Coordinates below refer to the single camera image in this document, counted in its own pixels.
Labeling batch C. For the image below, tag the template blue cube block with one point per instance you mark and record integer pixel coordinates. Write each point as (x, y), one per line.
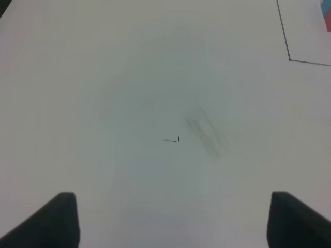
(325, 7)

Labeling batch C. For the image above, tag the template red cube block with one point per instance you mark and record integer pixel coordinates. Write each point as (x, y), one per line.
(327, 20)

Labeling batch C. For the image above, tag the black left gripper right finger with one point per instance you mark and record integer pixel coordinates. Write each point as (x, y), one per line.
(291, 223)

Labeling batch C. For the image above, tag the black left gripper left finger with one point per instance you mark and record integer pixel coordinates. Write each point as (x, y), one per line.
(56, 224)

